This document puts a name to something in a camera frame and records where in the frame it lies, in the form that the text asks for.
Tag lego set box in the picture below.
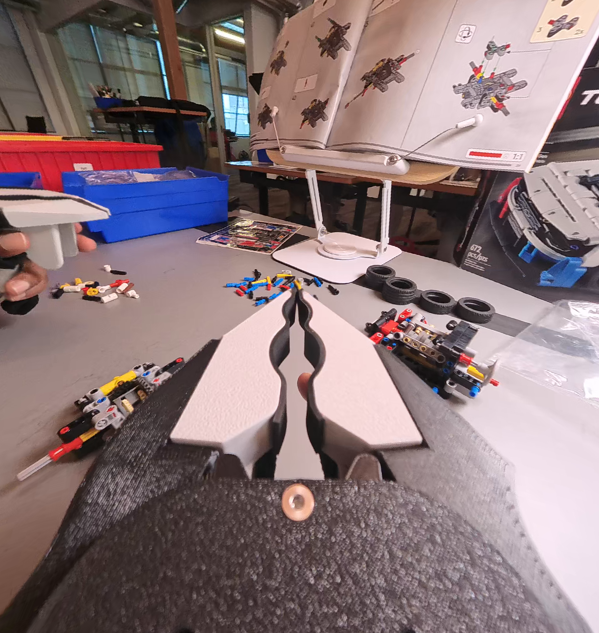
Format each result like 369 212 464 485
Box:
453 64 599 303

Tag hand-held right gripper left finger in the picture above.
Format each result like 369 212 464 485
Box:
170 288 299 479

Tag grey lego gearbox assembly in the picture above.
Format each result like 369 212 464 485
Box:
17 360 185 481

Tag lego car chassis assembly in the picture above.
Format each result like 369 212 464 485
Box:
365 308 500 400

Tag wooden post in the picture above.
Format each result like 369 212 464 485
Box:
151 0 189 102

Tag blue bin with lego pieces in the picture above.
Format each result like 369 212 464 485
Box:
0 172 44 191

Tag person's left hand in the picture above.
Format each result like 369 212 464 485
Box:
0 224 99 315

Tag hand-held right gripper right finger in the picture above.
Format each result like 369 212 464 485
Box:
298 290 424 479

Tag lego sticker sheet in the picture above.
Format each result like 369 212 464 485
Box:
196 218 304 255

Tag pile of coloured lego pins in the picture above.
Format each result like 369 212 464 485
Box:
225 269 341 303

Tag red plastic bin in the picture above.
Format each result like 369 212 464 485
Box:
0 131 163 194

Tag background wooden desk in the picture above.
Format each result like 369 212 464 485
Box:
89 96 211 149

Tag lego instruction booklet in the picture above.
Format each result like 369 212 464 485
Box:
249 0 599 174

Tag scattered white red lego pieces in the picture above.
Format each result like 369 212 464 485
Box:
50 264 141 303

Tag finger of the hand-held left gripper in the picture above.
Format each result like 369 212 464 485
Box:
0 187 90 211
0 200 111 228

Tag wooden edged side table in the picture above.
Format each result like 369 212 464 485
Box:
225 161 480 238

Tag white book stand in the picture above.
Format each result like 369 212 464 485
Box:
257 106 484 285

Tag clear plastic bag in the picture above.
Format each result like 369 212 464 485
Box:
79 168 196 185
492 299 599 413

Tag blue plastic bin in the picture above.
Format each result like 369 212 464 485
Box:
62 167 229 208
79 195 229 244

